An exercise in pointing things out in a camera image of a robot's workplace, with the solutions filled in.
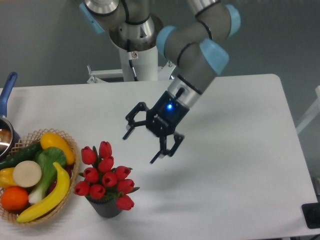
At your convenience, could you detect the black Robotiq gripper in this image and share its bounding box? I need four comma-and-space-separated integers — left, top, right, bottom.
122, 91, 190, 164

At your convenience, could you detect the red tulip bouquet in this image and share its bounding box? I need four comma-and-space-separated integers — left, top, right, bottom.
73, 141, 140, 211

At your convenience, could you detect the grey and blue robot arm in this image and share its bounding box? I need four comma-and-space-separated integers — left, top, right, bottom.
79, 0, 241, 158

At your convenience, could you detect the dark grey ribbed vase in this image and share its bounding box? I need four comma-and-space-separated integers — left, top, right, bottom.
85, 196, 122, 219

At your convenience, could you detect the dark red fruit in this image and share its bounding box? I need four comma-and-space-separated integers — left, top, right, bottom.
47, 165, 73, 194

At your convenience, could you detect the yellow banana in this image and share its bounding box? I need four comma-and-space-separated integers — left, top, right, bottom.
16, 162, 70, 223

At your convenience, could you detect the green bok choy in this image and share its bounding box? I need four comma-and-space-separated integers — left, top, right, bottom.
28, 147, 66, 205

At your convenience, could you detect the woven wicker basket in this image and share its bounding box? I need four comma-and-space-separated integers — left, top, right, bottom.
0, 128, 80, 226

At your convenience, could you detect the green cucumber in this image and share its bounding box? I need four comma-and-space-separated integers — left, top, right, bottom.
0, 142, 42, 170

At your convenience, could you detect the round beige bun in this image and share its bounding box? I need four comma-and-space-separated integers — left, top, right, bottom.
12, 160, 42, 188

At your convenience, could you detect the yellow bell pepper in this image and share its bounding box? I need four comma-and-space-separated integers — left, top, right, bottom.
0, 167, 18, 189

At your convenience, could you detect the orange fruit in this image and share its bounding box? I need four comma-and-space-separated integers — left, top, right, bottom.
0, 186, 29, 211

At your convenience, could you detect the black device at edge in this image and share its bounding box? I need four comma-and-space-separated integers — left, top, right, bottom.
301, 202, 320, 229

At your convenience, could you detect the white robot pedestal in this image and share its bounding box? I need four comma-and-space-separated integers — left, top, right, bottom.
86, 13, 179, 85

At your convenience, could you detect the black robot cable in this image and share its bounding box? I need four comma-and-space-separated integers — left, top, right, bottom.
126, 39, 139, 82

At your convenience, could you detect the blue handled saucepan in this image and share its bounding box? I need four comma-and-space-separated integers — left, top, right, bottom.
0, 72, 20, 161

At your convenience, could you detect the white frame at right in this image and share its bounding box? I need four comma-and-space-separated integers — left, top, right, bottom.
295, 85, 320, 135

